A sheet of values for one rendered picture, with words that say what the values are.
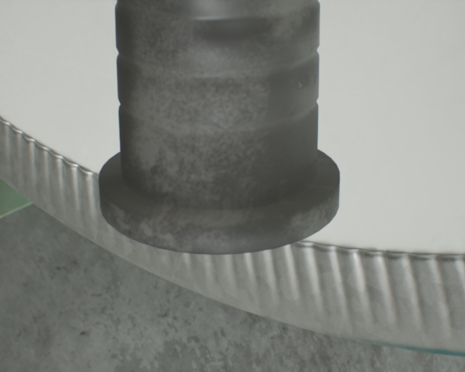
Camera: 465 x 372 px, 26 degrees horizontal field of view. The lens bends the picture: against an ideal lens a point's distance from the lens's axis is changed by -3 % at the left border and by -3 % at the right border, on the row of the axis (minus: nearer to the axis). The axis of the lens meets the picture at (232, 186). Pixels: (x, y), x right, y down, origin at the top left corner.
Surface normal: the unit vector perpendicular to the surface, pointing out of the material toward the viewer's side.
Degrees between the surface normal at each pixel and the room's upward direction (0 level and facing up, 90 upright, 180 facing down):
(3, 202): 0
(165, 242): 70
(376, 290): 90
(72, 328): 0
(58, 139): 90
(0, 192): 0
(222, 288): 91
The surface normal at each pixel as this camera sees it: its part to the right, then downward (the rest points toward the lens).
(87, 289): 0.63, -0.15
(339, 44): -0.69, 0.35
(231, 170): 0.07, 0.39
